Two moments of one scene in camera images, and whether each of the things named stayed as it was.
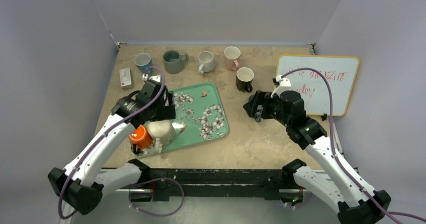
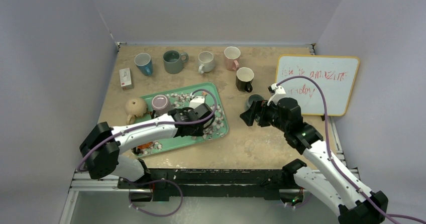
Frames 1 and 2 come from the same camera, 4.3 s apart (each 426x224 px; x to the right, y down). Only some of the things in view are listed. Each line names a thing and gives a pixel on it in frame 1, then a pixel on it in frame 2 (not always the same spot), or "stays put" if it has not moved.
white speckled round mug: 206,60 stays put
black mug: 244,78 stays put
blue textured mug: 143,61 stays put
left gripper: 167,112 -> 199,131
